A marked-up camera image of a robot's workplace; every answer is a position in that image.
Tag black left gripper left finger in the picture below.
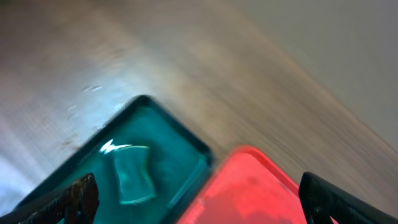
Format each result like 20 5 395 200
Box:
1 173 100 224

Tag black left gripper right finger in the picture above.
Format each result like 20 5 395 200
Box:
298 172 397 224

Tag green sponge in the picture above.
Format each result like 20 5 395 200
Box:
113 146 157 205

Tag red plastic tray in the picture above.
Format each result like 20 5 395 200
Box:
177 145 306 224

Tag dark green water tray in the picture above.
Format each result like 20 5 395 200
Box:
21 95 213 223

